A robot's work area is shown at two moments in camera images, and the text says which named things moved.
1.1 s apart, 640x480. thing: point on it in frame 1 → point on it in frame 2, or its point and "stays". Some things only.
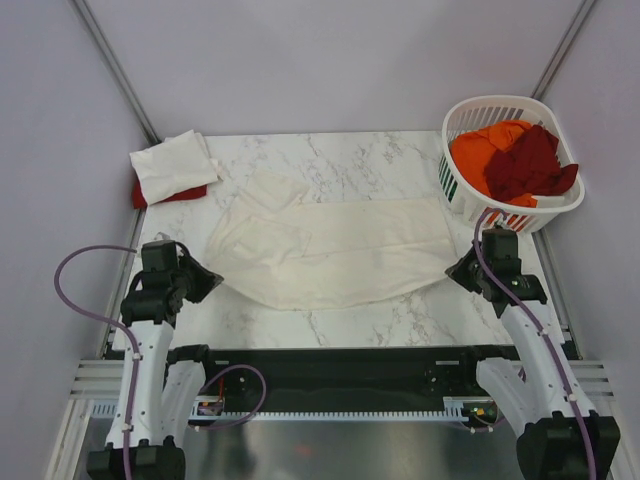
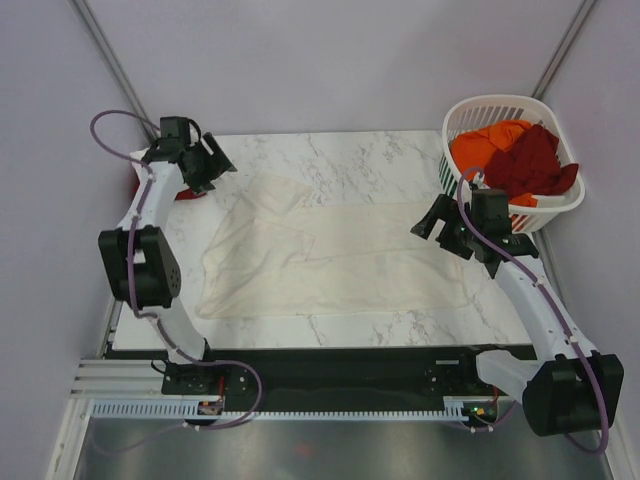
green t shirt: (446, 178) stays
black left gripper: (207, 279) → (216, 165)
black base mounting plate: (413, 378) stays
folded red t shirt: (139, 201) stays
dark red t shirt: (528, 165) stays
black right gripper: (457, 273) → (440, 209)
